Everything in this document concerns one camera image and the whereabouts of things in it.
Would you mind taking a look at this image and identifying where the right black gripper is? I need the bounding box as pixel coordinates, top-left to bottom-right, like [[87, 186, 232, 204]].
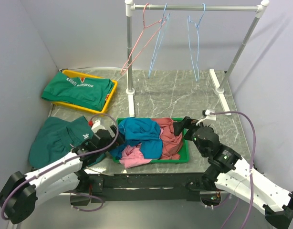
[[172, 116, 210, 157]]

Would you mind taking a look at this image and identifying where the blue t shirt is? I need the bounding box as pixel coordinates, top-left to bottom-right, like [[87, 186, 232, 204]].
[[110, 118, 163, 159]]

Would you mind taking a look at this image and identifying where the blue wire hanger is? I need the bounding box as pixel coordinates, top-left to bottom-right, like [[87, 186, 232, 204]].
[[187, 3, 206, 82], [148, 3, 170, 78]]

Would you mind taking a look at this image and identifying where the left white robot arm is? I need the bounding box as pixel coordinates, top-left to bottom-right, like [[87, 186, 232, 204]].
[[0, 125, 125, 224]]

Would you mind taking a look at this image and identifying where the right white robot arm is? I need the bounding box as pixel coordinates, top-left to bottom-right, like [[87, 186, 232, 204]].
[[173, 116, 293, 229]]

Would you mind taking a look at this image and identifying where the salmon red t shirt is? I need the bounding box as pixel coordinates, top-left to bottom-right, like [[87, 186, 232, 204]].
[[152, 118, 183, 160]]

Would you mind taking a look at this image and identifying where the pink t shirt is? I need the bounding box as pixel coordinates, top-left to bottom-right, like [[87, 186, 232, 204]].
[[119, 144, 152, 169]]

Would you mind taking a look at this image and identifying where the green printed t shirt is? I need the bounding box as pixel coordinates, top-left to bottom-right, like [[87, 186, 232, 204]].
[[42, 72, 115, 111]]

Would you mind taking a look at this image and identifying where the green plastic tray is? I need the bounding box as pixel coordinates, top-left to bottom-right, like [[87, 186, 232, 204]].
[[113, 118, 189, 164]]

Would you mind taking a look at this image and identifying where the metal clothes rack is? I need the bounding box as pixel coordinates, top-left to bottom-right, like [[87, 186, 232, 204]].
[[125, 0, 270, 117]]

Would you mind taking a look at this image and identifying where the dark green cloth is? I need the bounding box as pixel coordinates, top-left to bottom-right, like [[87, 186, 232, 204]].
[[29, 116, 97, 169]]

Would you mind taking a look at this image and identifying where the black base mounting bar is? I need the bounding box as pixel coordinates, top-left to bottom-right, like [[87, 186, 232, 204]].
[[70, 173, 230, 207]]

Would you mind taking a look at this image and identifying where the yellow plastic tray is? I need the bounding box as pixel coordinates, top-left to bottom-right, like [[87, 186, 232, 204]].
[[49, 69, 118, 114]]

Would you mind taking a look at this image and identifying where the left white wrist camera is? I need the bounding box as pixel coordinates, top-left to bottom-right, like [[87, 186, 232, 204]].
[[89, 119, 106, 133]]

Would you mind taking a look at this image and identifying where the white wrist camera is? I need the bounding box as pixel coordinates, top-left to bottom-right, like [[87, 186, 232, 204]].
[[196, 109, 217, 126], [89, 119, 106, 133]]

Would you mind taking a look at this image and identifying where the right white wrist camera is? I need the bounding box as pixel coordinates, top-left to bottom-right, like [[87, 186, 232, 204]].
[[196, 109, 217, 126]]

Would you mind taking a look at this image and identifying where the pink wire hanger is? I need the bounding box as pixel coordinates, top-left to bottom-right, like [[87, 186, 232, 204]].
[[120, 0, 170, 76]]

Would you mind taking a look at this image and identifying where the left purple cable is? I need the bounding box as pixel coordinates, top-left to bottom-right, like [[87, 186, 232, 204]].
[[0, 113, 120, 220]]

